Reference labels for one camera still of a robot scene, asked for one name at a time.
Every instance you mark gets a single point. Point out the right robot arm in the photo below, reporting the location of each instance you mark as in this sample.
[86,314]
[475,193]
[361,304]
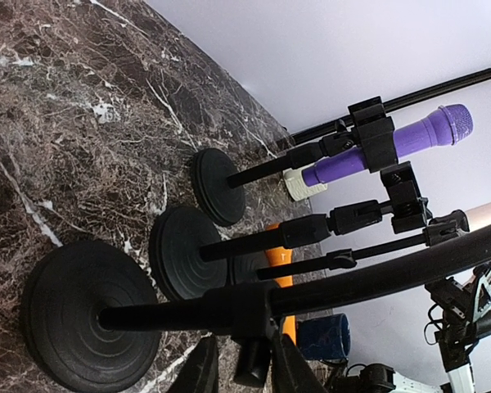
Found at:
[455,341]

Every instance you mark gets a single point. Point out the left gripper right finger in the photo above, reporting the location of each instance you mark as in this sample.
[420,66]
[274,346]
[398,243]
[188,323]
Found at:
[290,371]

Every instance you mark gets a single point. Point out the black stand of orange microphone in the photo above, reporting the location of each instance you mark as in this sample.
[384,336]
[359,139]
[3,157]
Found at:
[188,257]

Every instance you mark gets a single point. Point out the dark blue mug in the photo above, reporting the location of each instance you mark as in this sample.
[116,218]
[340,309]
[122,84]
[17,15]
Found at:
[324,338]

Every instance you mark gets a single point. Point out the purple microphone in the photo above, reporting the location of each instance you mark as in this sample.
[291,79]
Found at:
[446,126]

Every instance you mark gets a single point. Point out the pink microphone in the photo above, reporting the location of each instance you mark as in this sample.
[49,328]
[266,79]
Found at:
[479,217]

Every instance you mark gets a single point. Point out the black stand of pink microphone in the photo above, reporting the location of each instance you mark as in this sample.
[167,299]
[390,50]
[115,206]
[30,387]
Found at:
[277,264]

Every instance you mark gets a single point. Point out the black stand of blue microphone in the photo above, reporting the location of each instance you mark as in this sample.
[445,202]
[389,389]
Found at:
[91,321]

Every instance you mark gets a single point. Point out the black stand of purple microphone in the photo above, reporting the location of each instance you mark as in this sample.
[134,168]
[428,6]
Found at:
[218,184]

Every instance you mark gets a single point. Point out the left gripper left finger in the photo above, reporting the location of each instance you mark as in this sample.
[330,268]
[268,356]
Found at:
[200,372]

